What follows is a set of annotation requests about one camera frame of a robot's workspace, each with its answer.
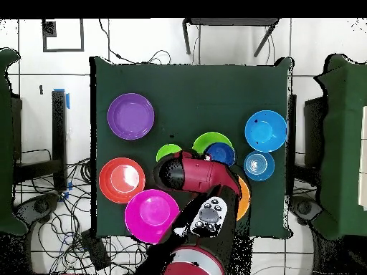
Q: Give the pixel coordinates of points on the green cloth covered table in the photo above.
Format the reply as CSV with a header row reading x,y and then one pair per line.
x,y
5,143
341,143

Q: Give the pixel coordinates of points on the black metal frame stool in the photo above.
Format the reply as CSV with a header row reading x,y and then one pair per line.
x,y
229,21

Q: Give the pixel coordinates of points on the black stand with blue tape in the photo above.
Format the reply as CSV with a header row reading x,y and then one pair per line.
x,y
58,129

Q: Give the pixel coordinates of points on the red bowl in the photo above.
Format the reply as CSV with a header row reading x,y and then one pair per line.
x,y
121,180

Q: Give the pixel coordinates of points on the low ribbed blue bowl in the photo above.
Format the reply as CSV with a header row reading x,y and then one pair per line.
x,y
259,165

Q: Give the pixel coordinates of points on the pink bowl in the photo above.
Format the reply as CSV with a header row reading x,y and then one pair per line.
x,y
149,214

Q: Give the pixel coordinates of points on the black power box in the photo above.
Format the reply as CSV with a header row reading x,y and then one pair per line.
x,y
96,249

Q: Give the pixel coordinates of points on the small dark blue bowl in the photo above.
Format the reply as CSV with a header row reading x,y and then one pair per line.
x,y
222,153

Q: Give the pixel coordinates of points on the orange bowl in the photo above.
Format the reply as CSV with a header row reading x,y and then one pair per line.
x,y
245,197

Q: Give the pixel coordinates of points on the large light blue bowl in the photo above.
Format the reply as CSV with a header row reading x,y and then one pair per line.
x,y
265,131

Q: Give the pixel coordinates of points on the white box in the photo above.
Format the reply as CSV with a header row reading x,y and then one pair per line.
x,y
363,157

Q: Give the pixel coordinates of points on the small green bowl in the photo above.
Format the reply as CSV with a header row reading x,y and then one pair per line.
x,y
167,150

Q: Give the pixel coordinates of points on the dark green tablecloth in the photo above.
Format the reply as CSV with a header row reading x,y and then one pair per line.
x,y
186,86

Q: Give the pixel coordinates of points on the grey chair base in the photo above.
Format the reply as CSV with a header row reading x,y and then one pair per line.
x,y
305,207
40,206

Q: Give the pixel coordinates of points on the large green bowl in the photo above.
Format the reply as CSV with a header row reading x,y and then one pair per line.
x,y
206,139

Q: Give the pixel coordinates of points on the purple bowl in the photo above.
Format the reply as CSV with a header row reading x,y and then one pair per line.
x,y
130,116

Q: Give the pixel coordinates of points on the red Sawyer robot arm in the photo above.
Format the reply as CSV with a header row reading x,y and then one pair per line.
x,y
197,174

